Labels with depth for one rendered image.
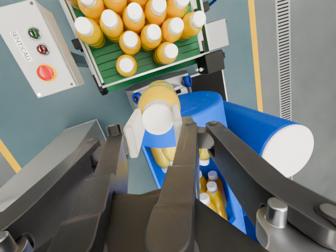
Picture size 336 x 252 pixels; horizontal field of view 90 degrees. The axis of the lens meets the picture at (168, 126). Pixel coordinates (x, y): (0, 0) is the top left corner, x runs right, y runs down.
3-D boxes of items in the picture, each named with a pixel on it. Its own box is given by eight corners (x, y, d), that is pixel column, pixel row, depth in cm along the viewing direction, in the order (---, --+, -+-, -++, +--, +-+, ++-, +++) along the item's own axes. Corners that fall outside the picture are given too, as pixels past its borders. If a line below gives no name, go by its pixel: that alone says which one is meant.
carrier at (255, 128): (198, 92, 152) (188, 121, 159) (277, 116, 71) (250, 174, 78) (224, 100, 160) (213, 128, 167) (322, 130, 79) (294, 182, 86)
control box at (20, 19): (53, 93, 53) (37, 98, 43) (15, 22, 45) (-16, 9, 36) (85, 83, 54) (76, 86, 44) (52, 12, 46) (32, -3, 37)
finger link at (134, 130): (138, 157, 15) (130, 159, 15) (145, 130, 22) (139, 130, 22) (131, 127, 14) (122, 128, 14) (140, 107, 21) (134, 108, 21)
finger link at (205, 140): (184, 136, 13) (223, 130, 13) (179, 116, 17) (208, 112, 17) (186, 153, 13) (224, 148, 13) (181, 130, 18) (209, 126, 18)
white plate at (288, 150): (279, 118, 70) (277, 117, 71) (252, 175, 76) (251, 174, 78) (324, 132, 78) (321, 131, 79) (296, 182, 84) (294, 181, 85)
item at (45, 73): (43, 82, 42) (41, 82, 41) (35, 67, 41) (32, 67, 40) (57, 77, 43) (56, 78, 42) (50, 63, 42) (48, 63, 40)
